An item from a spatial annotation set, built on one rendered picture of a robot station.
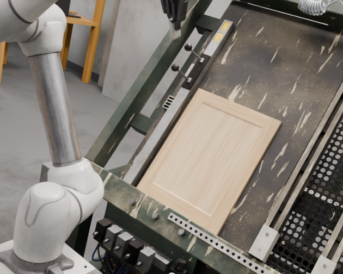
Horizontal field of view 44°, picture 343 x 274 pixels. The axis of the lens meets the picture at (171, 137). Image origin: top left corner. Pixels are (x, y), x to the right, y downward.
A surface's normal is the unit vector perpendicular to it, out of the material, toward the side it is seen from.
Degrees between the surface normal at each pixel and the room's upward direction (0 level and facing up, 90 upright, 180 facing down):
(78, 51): 90
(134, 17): 90
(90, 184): 62
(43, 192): 6
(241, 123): 56
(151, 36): 90
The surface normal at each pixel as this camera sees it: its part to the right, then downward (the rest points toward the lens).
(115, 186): -0.33, -0.40
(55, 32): 0.94, 0.03
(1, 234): 0.25, -0.91
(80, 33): -0.59, 0.13
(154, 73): 0.79, 0.39
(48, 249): 0.54, 0.46
